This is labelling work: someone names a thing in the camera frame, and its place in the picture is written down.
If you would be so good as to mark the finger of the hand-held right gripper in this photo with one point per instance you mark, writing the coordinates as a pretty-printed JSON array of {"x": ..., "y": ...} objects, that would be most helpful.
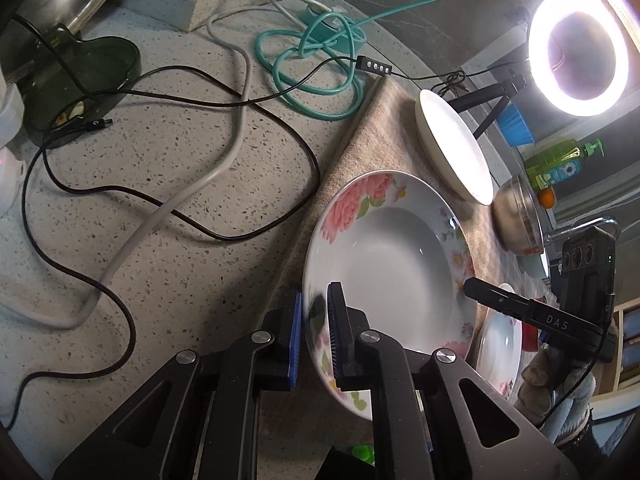
[{"x": 500, "y": 300}]

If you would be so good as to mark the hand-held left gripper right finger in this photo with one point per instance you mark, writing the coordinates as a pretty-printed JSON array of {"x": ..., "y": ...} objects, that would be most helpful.
[{"x": 335, "y": 330}]

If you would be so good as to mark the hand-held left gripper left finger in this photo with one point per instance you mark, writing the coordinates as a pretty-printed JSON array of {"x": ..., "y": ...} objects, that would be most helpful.
[{"x": 295, "y": 340}]

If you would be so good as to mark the light blue bowl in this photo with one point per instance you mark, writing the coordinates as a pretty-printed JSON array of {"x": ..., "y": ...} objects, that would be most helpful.
[{"x": 535, "y": 266}]

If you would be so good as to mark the small floral plate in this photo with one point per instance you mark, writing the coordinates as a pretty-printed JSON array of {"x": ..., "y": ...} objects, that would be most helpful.
[{"x": 500, "y": 355}]

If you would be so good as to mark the stainless steel bowl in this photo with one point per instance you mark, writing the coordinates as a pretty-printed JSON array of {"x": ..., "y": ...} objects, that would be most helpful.
[{"x": 515, "y": 215}]

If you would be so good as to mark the large floral plate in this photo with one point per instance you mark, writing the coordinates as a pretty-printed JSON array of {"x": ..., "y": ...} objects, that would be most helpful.
[{"x": 390, "y": 240}]

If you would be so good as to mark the plain white plate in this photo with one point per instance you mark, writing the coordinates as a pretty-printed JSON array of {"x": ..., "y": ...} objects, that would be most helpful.
[{"x": 450, "y": 145}]

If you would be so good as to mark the person's right hand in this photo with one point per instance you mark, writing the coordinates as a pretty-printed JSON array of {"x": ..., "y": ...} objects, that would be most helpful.
[{"x": 537, "y": 380}]

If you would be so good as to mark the wooden shelf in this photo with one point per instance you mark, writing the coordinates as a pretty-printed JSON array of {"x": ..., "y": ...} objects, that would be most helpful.
[{"x": 625, "y": 350}]

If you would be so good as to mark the small orange object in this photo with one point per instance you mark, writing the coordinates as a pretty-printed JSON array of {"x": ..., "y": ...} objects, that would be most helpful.
[{"x": 548, "y": 198}]

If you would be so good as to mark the green dish soap bottle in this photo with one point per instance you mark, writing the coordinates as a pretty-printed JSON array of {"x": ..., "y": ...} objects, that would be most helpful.
[{"x": 560, "y": 162}]

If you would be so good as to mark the small green object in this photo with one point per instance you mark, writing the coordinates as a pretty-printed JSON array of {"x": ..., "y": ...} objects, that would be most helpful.
[{"x": 362, "y": 454}]

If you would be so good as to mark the blue fluted cup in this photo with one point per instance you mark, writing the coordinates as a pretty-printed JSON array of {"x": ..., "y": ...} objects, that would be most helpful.
[{"x": 515, "y": 127}]

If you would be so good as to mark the beige plaid cloth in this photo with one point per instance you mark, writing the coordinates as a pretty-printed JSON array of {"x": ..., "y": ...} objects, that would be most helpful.
[{"x": 380, "y": 135}]

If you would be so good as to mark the black tripod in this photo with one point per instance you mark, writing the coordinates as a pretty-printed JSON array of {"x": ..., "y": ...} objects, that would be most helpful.
[{"x": 480, "y": 97}]

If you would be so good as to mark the teal power strip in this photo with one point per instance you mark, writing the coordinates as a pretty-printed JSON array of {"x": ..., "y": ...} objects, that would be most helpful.
[{"x": 325, "y": 30}]

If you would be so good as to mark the white power strip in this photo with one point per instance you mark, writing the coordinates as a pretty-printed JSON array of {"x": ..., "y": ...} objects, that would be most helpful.
[{"x": 10, "y": 185}]

